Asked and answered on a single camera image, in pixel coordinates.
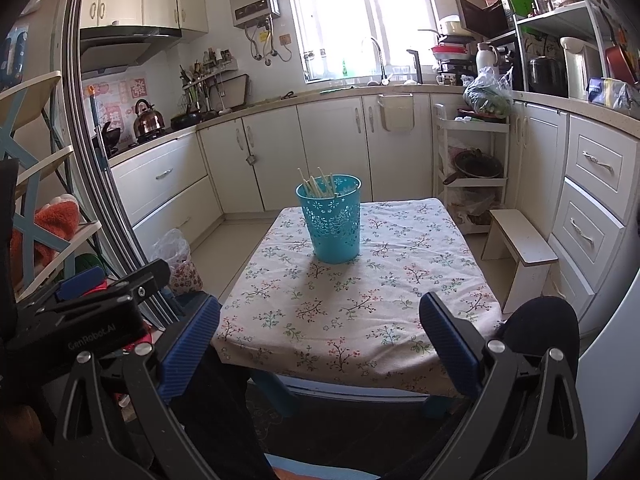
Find mop handle with orange cap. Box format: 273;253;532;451
86;85;112;176

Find black microwave oven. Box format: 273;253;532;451
455;0;516;38

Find red paper wall decorations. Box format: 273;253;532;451
82;77;148;136

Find kitchen window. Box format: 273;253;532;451
282;0;453;83

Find white and blue shelf rack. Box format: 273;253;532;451
0;70;106;301

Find cream panelled drawer cabinet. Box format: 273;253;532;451
510;100;640;321

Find green knit hat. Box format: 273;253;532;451
75;252;107;272

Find chrome sink faucet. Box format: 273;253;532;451
361;36;388;86

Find blue and orange seat cushion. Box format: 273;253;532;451
264;452;396;480

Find stack of bowls and dishes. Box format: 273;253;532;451
431;15;473;73

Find range hood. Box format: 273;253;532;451
79;25;182;73

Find plastic bag of vegetables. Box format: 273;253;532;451
462;66;515;120

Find gas stove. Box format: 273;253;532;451
107;130;173;153

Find cream stove drawer cabinet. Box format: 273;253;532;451
109;132;223;241

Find water heater hoses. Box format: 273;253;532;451
245;20;281;67

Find steel kettle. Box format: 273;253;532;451
132;99;166;137

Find black wok on stove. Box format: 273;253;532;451
94;122;122;151

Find dark wok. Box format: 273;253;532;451
442;149;503;186

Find red pan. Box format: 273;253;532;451
605;44;638;86

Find white storage trolley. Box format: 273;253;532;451
432;102;511;235

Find blue packet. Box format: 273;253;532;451
586;77;640;111

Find floral plastic bag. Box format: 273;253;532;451
150;228;205;295

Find orange plush hat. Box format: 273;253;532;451
10;195;83;286

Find floral tablecloth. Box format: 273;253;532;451
211;198;503;395

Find bundle of wooden chopsticks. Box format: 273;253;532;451
297;166;351;198

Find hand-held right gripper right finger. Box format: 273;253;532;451
419;291;588;480

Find white electric water boiler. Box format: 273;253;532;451
559;36;601;101

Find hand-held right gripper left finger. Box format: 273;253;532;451
50;294;222;480

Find dark framed tray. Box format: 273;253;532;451
215;74;250;110

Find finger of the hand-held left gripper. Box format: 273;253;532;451
100;258;172;311
52;266;108;302

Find white thermos flask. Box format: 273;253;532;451
475;42;498;78

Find wall utensil rack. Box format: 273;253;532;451
180;49;238;91

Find grey sliding door frame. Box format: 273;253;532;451
60;0;181;331

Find black rice cooker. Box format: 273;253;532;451
527;56;568;97

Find white countertop shelf rack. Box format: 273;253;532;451
512;0;616;98

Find turquoise perforated plastic basket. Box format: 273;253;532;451
295;174;362;264

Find white wooden stool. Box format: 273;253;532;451
481;208;559;315

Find cream sink base cabinet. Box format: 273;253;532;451
197;92;511;213

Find person's right leg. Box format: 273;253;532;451
497;296;582;361

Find white hanging door bin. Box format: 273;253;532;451
377;92;415;133

